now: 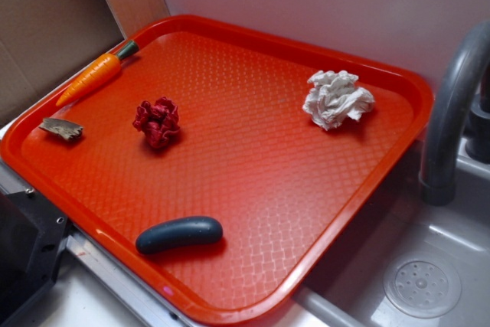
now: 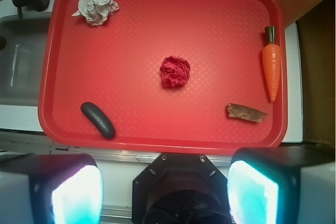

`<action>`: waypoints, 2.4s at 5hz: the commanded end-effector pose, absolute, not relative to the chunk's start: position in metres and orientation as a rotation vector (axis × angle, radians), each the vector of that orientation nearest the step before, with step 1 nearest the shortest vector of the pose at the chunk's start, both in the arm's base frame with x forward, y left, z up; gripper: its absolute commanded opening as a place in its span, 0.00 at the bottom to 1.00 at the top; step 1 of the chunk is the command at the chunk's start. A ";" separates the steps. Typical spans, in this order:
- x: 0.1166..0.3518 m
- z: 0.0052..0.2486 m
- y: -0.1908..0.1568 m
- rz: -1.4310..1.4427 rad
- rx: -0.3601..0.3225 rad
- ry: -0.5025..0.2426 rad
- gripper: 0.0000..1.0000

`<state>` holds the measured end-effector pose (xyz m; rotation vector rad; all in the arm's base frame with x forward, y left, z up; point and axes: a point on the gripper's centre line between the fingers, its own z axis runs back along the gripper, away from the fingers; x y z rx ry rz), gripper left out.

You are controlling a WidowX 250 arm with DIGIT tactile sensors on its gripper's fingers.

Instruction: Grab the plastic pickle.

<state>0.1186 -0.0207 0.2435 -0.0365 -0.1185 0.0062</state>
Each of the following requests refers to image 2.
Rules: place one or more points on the brown wood bark piece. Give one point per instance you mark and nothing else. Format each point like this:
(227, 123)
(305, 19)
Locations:
(245, 113)

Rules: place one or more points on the orange plastic carrot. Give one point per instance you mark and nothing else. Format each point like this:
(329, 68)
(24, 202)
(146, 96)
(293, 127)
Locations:
(271, 58)

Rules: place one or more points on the crumpled red cloth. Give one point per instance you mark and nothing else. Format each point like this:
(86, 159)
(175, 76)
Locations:
(174, 71)

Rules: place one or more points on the grey sink basin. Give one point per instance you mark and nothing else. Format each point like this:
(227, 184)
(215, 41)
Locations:
(22, 58)

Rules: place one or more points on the dark green plastic pickle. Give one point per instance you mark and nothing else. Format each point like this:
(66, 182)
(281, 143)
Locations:
(98, 118)

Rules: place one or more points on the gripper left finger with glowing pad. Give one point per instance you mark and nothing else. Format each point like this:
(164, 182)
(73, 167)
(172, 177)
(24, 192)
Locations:
(65, 188)

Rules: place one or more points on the red plastic tray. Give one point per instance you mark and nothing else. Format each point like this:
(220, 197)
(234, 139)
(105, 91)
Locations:
(116, 66)

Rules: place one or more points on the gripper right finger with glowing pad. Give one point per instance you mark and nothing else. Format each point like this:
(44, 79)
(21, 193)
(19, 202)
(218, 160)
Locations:
(282, 185)

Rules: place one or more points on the crumpled white paper ball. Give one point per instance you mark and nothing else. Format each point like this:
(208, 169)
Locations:
(96, 12)

